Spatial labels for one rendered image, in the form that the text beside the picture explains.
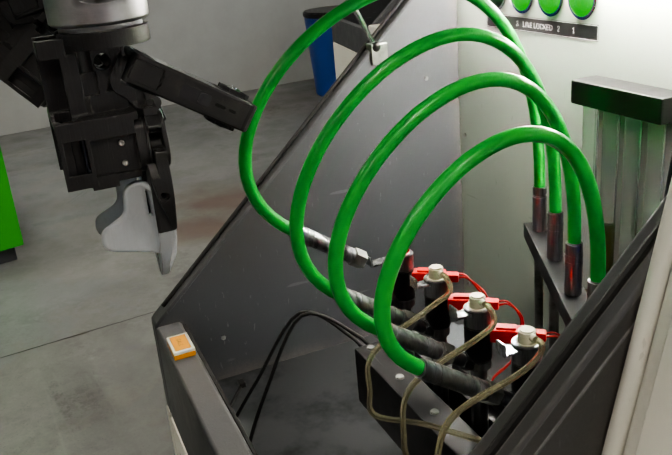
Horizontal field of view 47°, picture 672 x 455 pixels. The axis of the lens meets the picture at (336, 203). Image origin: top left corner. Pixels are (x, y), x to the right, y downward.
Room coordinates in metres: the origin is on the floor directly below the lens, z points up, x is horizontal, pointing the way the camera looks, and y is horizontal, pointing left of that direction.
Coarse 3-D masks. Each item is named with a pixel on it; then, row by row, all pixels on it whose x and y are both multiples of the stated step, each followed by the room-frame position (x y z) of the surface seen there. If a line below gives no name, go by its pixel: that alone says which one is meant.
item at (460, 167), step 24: (480, 144) 0.59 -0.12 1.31; (504, 144) 0.59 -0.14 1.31; (552, 144) 0.61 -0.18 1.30; (456, 168) 0.58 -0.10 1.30; (576, 168) 0.63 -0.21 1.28; (432, 192) 0.57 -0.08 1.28; (408, 216) 0.57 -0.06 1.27; (600, 216) 0.63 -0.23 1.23; (408, 240) 0.56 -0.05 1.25; (600, 240) 0.63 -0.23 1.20; (384, 264) 0.56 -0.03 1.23; (600, 264) 0.63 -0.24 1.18; (384, 288) 0.55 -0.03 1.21; (384, 312) 0.55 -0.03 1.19; (384, 336) 0.55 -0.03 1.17; (408, 360) 0.56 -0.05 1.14; (456, 384) 0.57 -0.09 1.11; (480, 384) 0.58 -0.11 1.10
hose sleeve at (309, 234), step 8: (304, 232) 0.78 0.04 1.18; (312, 232) 0.79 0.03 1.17; (312, 240) 0.78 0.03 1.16; (320, 240) 0.79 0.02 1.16; (328, 240) 0.79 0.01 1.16; (320, 248) 0.79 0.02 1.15; (328, 248) 0.79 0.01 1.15; (352, 248) 0.81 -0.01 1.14; (344, 256) 0.80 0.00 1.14; (352, 256) 0.80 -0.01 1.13
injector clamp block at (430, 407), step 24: (360, 360) 0.84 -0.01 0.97; (384, 360) 0.82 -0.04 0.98; (360, 384) 0.85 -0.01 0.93; (384, 384) 0.78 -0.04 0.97; (408, 384) 0.77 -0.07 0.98; (432, 384) 0.80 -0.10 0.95; (384, 408) 0.79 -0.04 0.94; (408, 408) 0.73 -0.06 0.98; (432, 408) 0.72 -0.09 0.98; (408, 432) 0.73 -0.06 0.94; (432, 432) 0.68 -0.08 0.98
